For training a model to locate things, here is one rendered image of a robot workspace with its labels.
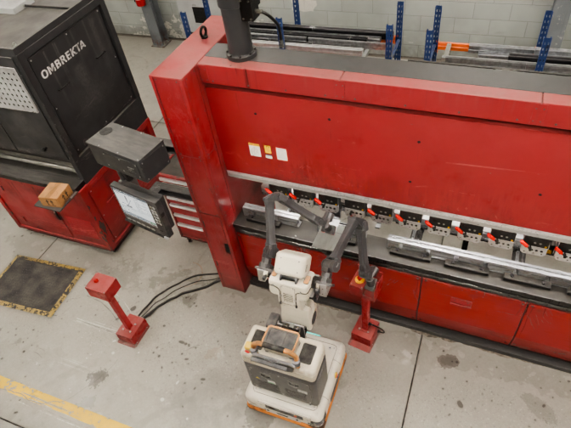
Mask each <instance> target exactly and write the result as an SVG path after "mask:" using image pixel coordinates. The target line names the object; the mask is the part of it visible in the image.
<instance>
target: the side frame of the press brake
mask: <svg viewBox="0 0 571 428"><path fill-rule="evenodd" d="M202 25H204V26H205V27H206V29H207V35H208V38H206V39H201V36H200V28H201V26H202ZM202 25H200V26H199V27H198V28H197V29H196V30H195V31H194V32H193V33H192V34H191V35H190V36H189V37H188V38H187V39H186V40H185V41H184V42H183V43H182V44H181V45H180V46H178V47H177V48H176V49H175V50H174V51H173V52H172V53H171V54H170V55H169V56H168V57H167V58H166V59H165V60H164V61H163V62H162V63H161V64H160V65H159V66H157V67H156V68H155V69H154V70H153V71H152V72H151V73H150V74H149V78H150V82H151V85H152V87H153V89H154V92H155V96H156V99H157V101H158V104H159V106H160V109H161V113H162V116H163V118H164V121H165V123H166V126H167V130H168V132H169V135H170V138H171V140H172V145H173V147H174V149H175V152H176V155H177V157H178V162H179V164H180V166H181V169H182V172H183V175H184V178H185V181H186V183H187V186H188V189H189V193H190V195H191V198H192V200H193V203H194V206H195V209H196V212H197V215H198V217H199V220H200V223H201V226H202V229H203V232H204V235H205V237H206V241H207V243H208V246H209V249H210V252H211V254H212V258H213V261H214V263H215V266H216V269H217V271H218V275H219V278H220V280H221V283H222V286H223V287H228V288H230V289H234V290H239V291H242V292H244V293H246V291H247V289H248V287H249V285H250V280H251V278H252V275H251V273H250V271H249V270H248V268H247V267H246V264H245V261H244V258H243V255H242V252H241V248H240V243H239V240H238V237H237V233H236V231H235V228H234V226H233V223H234V221H235V219H236V218H237V217H238V215H239V214H240V212H241V210H242V207H243V205H244V204H245V203H249V204H253V205H258V206H265V204H264V201H263V197H265V196H267V195H265V194H263V193H262V189H261V185H262V184H263V183H260V182H256V181H252V180H247V179H243V178H238V177H231V176H228V173H227V169H226V165H225V162H224V159H223V153H222V150H221V146H220V143H219V140H218V134H217V130H216V127H215V124H214V120H213V117H212V112H211V108H210V105H209V101H208V98H207V95H206V89H205V86H206V85H207V83H204V82H202V81H201V76H200V72H199V69H198V66H197V64H198V62H199V61H200V60H201V59H202V58H203V57H204V56H205V55H206V54H207V53H208V52H209V50H210V49H211V48H212V47H213V46H214V45H215V44H216V43H217V42H218V43H227V38H226V34H225V29H224V26H223V18H222V16H218V15H211V16H210V17H209V18H208V19H207V20H206V21H205V22H204V23H203V24H202Z"/></svg>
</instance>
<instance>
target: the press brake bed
mask: <svg viewBox="0 0 571 428"><path fill-rule="evenodd" d="M235 231H236V233H237V237H238V240H239V243H240V248H241V252H242V255H243V258H244V261H245V264H246V267H247V268H248V270H249V271H250V273H251V275H252V278H251V280H250V283H251V284H253V285H256V286H259V287H263V288H265V289H269V278H267V280H266V281H265V282H263V281H260V280H258V276H257V268H255V266H259V262H260V261H262V254H263V248H264V247H265V243H266V235H265V234H258V233H254V232H251V231H247V230H243V229H239V228H235ZM275 240H276V244H277V248H278V249H279V250H280V251H282V250H284V249H287V250H291V251H298V252H302V253H306V254H309V255H310V256H311V257H312V260H311V265H310V270H309V271H312V272H314V274H318V275H319V276H321V272H323V271H321V268H322V267H321V263H322V261H323V260H324V259H326V257H327V255H326V251H323V250H321V249H318V248H313V247H312V246H311V245H305V244H300V243H297V242H293V241H290V240H286V239H279V238H275ZM341 260H342V262H341V264H340V265H341V266H340V270H339V271H338V272H337V273H332V276H331V278H332V282H331V283H332V284H334V285H335V286H334V287H331V288H330V291H329V293H328V295H327V297H323V296H319V298H318V300H317V301H316V298H315V293H314V297H309V299H311V300H313V301H314V302H317V303H320V304H324V305H326V306H329V307H335V308H338V309H342V310H344V311H348V312H351V313H357V314H359V315H362V297H359V296H356V295H353V294H351V293H350V283H351V281H352V279H353V277H354V275H355V274H356V272H357V270H358V264H359V257H357V256H350V255H347V254H343V253H342V256H341ZM368 261H369V265H370V266H376V267H377V268H379V272H382V273H383V274H382V275H383V276H382V288H381V290H380V292H379V294H378V296H377V298H376V300H375V302H373V301H371V302H370V318H374V319H377V320H381V321H383V322H387V323H390V324H396V325H398V326H402V327H405V328H408V329H414V330H418V331H421V332H425V333H428V334H430V335H436V336H438V337H442V338H445V339H449V340H452V341H457V342H460V343H463V344H466V345H469V346H475V347H478V348H482V349H484V350H488V351H492V352H497V353H499V354H502V355H506V356H509V357H512V358H518V359H521V360H524V361H527V362H531V363H536V364H538V365H542V366H545V367H548V368H551V369H557V370H560V371H563V372H566V373H570V374H571V307H565V306H560V305H557V304H553V303H550V302H546V301H539V300H535V299H532V298H528V297H524V296H518V295H514V294H511V293H507V292H503V291H499V290H493V289H490V288H485V287H482V286H478V285H475V284H468V283H464V282H461V281H457V280H453V279H447V278H443V277H439V276H436V275H432V274H428V273H422V272H418V271H415V270H410V269H407V268H403V267H397V266H393V265H389V264H386V263H382V262H375V261H372V260H368ZM451 297H454V298H457V299H461V300H464V301H470V302H472V306H471V309H467V308H464V307H458V306H454V305H450V300H451Z"/></svg>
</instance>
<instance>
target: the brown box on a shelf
mask: <svg viewBox="0 0 571 428"><path fill-rule="evenodd" d="M77 193H78V192H77V191H75V190H72V189H71V187H70V185H69V184H67V183H49V184H48V186H47V187H46V188H45V189H44V190H43V191H42V192H41V193H40V195H39V196H38V199H39V201H38V202H37V203H36V204H35V205H34V206H36V207H40V208H44V209H48V210H51V211H58V212H61V211H62V210H63V209H64V208H65V207H66V206H67V204H68V203H69V202H70V201H71V200H72V199H73V198H74V197H75V196H76V194H77Z"/></svg>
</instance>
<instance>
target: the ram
mask: <svg viewBox="0 0 571 428"><path fill-rule="evenodd" d="M205 89H206V95H207V98H208V101H209V105H210V108H211V112H212V117H213V120H214V124H215V127H216V130H217V134H218V140H219V143H220V146H221V150H222V153H223V159H224V162H225V165H226V169H227V170H228V171H232V172H241V173H245V174H250V175H254V176H259V177H266V178H272V179H276V180H280V181H285V182H289V183H297V184H302V185H307V186H311V187H315V188H320V189H328V190H332V191H337V192H342V193H346V194H354V195H358V196H363V197H367V198H372V199H377V200H385V201H389V202H393V203H398V204H402V205H407V206H415V207H420V208H424V209H428V210H433V211H441V212H446V213H450V214H455V215H459V216H464V217H471V218H477V219H481V220H485V221H490V222H497V223H502V224H506V225H512V226H516V227H520V228H528V229H533V230H537V231H542V232H547V233H551V234H559V235H563V236H568V237H571V130H567V129H560V128H553V127H541V126H536V125H528V124H521V123H514V122H507V121H495V120H488V119H481V118H474V117H468V116H461V115H448V114H442V113H435V112H428V111H421V110H409V109H402V108H395V107H389V106H382V105H375V104H363V103H356V102H349V101H342V100H336V99H323V98H316V97H310V96H303V95H296V94H289V93H277V92H270V91H263V90H257V89H250V88H243V87H231V86H224V85H218V84H211V83H207V85H206V86H205ZM249 143H251V144H259V148H260V152H261V156H262V157H259V156H255V155H251V152H250V148H249ZM264 145H266V146H270V148H271V154H269V153H265V150H264ZM275 147H276V148H282V149H286V152H287V158H288V161H284V160H277V155H276V150H275ZM266 155H272V158H273V159H269V158H266ZM228 176H231V177H238V178H243V179H247V180H252V181H256V182H260V183H268V184H273V185H277V186H281V187H286V188H290V189H298V190H302V191H307V192H311V193H316V194H323V195H328V196H332V197H337V198H342V199H346V200H354V201H358V202H363V203H367V204H372V205H376V206H384V207H388V208H393V209H397V210H401V211H409V212H414V213H418V214H422V215H427V216H431V217H439V218H443V219H448V220H452V221H457V222H464V223H469V224H473V225H478V226H482V227H486V228H494V229H499V230H503V231H507V232H512V233H516V234H524V235H528V236H533V237H537V238H542V239H549V240H554V241H558V242H563V243H567V244H571V241H570V240H565V239H558V238H553V237H549V236H545V235H540V234H532V233H528V232H524V231H519V230H515V229H510V228H502V227H497V226H493V225H488V224H484V223H480V222H472V221H467V220H463V219H459V218H454V217H447V216H441V215H437V214H432V213H428V212H424V211H416V210H411V209H407V208H403V207H398V206H390V205H386V204H382V203H376V202H372V201H368V200H360V199H355V198H351V197H347V196H342V195H338V194H330V193H326V192H321V191H317V190H312V189H304V188H299V187H295V186H291V185H286V184H282V183H274V182H270V181H265V180H261V179H256V178H251V177H243V176H239V175H235V174H230V173H228Z"/></svg>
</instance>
